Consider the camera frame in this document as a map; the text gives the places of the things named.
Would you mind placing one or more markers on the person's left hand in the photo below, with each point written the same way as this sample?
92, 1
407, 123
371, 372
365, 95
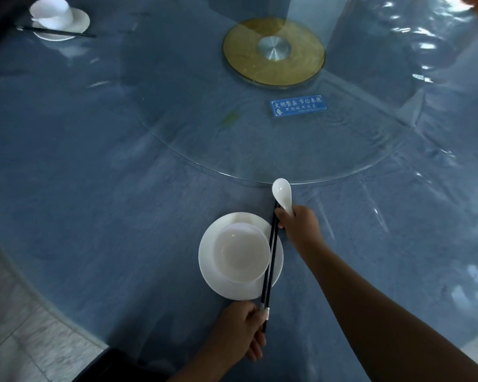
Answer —
233, 330

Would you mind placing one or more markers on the person's right hand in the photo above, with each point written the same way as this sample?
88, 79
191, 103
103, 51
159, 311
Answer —
302, 228

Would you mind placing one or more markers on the person's right fingers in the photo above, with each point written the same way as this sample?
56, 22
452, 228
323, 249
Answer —
283, 218

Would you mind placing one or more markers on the person's left thumb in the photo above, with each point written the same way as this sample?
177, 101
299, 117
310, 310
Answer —
258, 312

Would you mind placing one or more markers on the white ceramic spoon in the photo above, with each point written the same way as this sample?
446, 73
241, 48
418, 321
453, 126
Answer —
282, 192

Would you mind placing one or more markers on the black chopstick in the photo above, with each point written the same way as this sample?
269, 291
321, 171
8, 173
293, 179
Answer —
63, 34
55, 31
273, 266
269, 258

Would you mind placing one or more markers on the person's left forearm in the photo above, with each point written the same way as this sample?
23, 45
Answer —
207, 368

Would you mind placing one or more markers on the person's right forearm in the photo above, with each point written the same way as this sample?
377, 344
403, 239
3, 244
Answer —
382, 314

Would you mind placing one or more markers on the white ceramic plate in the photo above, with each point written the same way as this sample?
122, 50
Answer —
223, 288
79, 21

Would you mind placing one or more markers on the white ceramic bowl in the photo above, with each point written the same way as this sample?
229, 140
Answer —
239, 252
51, 11

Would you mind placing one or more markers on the round glass turntable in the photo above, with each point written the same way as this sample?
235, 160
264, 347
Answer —
207, 135

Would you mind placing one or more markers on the blue sign card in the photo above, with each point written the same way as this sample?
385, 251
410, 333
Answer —
298, 106

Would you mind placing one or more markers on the gold round turntable base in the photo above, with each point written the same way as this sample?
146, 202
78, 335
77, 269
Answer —
243, 55

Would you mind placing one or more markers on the silver metal turntable hub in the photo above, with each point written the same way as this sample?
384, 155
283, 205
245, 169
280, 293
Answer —
274, 48

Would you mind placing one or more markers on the blue tablecloth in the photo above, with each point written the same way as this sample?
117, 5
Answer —
103, 194

